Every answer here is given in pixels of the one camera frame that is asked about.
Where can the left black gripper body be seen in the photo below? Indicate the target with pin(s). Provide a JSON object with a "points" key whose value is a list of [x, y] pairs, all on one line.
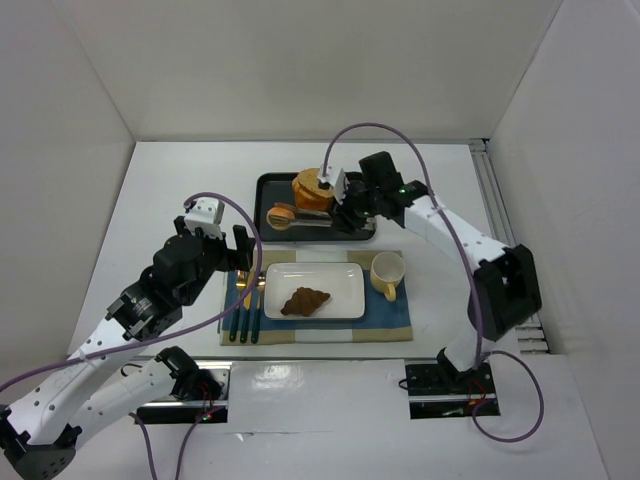
{"points": [[231, 254]]}

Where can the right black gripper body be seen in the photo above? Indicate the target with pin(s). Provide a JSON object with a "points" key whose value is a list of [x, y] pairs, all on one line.
{"points": [[347, 209]]}

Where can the metal serving tongs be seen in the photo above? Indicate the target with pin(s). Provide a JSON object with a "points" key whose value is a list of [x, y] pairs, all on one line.
{"points": [[311, 218]]}

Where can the small round bun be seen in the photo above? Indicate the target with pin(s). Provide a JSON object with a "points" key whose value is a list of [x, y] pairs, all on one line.
{"points": [[280, 218]]}

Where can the brown chocolate croissant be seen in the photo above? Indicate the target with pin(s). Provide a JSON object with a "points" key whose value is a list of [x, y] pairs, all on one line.
{"points": [[304, 302]]}

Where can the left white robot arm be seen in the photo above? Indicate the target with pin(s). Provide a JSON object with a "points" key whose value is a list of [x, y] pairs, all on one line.
{"points": [[42, 431]]}

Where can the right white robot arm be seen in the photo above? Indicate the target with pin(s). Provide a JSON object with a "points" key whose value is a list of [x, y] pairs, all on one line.
{"points": [[504, 287]]}

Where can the stacked bread slices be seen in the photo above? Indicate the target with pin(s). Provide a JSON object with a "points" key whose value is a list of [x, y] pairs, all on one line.
{"points": [[308, 194]]}

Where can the black baking tray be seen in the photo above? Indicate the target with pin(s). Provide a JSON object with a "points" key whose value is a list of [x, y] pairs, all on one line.
{"points": [[275, 187]]}

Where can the yellow ceramic mug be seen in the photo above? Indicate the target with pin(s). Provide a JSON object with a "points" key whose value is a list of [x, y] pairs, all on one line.
{"points": [[387, 271]]}

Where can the white rectangular plate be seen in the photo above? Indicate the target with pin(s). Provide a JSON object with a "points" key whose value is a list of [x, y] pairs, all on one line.
{"points": [[344, 282]]}

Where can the blue beige placemat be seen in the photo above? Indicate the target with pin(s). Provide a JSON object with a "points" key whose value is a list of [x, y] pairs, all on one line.
{"points": [[382, 321]]}

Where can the gold knife green handle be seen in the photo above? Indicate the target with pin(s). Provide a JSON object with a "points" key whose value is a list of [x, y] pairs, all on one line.
{"points": [[245, 320]]}

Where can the gold spoon green handle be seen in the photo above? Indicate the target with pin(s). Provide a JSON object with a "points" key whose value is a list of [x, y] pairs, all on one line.
{"points": [[256, 322]]}

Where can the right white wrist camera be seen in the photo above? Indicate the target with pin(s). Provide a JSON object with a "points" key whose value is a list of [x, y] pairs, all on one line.
{"points": [[335, 181]]}

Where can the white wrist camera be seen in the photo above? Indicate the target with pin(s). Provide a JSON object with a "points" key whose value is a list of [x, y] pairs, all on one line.
{"points": [[203, 217], [335, 181]]}

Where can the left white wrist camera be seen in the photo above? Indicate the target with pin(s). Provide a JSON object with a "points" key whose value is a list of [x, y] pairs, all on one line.
{"points": [[203, 217]]}

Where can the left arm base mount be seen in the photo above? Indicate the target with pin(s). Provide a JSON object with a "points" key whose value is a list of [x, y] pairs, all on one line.
{"points": [[208, 398]]}

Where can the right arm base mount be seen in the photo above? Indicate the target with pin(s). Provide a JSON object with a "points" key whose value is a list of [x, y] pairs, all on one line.
{"points": [[431, 397]]}

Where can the aluminium frame rail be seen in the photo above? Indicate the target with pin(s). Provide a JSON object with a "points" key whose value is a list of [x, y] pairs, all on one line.
{"points": [[531, 336]]}

